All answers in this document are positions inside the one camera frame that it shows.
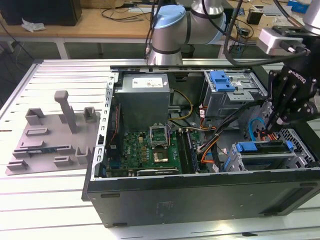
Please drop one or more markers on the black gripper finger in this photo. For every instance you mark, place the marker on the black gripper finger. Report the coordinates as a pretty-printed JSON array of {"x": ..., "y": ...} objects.
[
  {"x": 300, "y": 111},
  {"x": 275, "y": 95}
]

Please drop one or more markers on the hard disk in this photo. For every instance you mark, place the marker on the hard disk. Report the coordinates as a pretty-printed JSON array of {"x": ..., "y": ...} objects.
[{"x": 247, "y": 146}]

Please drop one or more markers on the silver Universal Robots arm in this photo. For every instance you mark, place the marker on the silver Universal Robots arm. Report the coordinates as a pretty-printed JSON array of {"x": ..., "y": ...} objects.
[{"x": 170, "y": 32}]

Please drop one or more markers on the metal disk bay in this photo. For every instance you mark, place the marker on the metal disk bay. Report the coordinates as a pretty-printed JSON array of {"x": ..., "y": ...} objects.
[{"x": 265, "y": 156}]

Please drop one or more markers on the metal drive cage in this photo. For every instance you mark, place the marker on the metal drive cage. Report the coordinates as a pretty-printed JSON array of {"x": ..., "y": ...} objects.
[{"x": 225, "y": 105}]

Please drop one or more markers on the blue plastic drive latch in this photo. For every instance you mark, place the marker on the blue plastic drive latch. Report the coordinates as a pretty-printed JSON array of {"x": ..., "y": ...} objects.
[{"x": 221, "y": 82}]

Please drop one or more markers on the black power adapter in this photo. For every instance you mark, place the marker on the black power adapter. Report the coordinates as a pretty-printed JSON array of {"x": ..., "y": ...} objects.
[{"x": 244, "y": 32}]

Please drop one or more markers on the grey flat tray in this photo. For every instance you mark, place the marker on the grey flat tray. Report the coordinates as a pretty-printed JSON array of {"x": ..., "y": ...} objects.
[{"x": 271, "y": 11}]

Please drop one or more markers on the blue cardboard box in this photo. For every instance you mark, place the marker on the blue cardboard box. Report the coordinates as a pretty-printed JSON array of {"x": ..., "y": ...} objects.
[{"x": 297, "y": 3}]

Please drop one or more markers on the small black box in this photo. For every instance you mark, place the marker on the small black box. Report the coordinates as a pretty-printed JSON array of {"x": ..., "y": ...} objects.
[{"x": 253, "y": 17}]

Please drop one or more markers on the small black computer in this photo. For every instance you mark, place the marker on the small black computer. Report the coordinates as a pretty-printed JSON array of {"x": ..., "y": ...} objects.
[{"x": 231, "y": 12}]

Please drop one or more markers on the black bin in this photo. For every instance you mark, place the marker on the black bin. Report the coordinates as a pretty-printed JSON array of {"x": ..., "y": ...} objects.
[{"x": 187, "y": 51}]

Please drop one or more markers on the black RAM slot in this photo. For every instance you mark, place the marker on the black RAM slot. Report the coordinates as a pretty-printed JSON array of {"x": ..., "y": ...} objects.
[
  {"x": 188, "y": 155},
  {"x": 182, "y": 152}
]

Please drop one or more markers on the black open PC case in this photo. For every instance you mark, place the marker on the black open PC case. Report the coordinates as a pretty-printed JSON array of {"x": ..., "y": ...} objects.
[{"x": 200, "y": 200}]

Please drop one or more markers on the CPU socket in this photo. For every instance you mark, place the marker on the CPU socket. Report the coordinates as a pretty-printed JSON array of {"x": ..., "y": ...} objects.
[{"x": 160, "y": 156}]

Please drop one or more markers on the grey power supply unit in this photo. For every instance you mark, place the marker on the grey power supply unit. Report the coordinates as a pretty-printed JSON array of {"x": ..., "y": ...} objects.
[{"x": 140, "y": 105}]

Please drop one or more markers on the black graphics card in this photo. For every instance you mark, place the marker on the black graphics card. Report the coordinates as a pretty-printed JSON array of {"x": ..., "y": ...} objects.
[{"x": 157, "y": 171}]

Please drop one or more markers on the green motherboard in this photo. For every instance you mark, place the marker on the green motherboard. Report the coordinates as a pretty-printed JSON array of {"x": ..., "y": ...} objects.
[{"x": 135, "y": 147}]

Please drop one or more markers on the wooden workbench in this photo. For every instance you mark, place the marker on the wooden workbench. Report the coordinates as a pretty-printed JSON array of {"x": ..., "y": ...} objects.
[{"x": 87, "y": 27}]

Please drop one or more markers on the grey parts rack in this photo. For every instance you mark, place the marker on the grey parts rack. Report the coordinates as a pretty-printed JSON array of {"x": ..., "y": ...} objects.
[{"x": 62, "y": 140}]

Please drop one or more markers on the green RAM stick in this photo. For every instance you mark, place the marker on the green RAM stick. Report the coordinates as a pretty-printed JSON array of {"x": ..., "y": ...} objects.
[{"x": 42, "y": 151}]

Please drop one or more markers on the white crumpled plastic bag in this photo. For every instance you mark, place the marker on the white crumpled plastic bag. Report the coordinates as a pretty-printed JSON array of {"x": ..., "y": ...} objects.
[{"x": 32, "y": 26}]

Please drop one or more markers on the large black computer tower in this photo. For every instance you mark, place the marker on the large black computer tower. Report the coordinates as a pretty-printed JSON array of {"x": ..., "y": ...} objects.
[{"x": 37, "y": 10}]

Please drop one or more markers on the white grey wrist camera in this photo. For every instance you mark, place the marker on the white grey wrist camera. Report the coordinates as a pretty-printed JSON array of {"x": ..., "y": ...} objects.
[{"x": 272, "y": 41}]

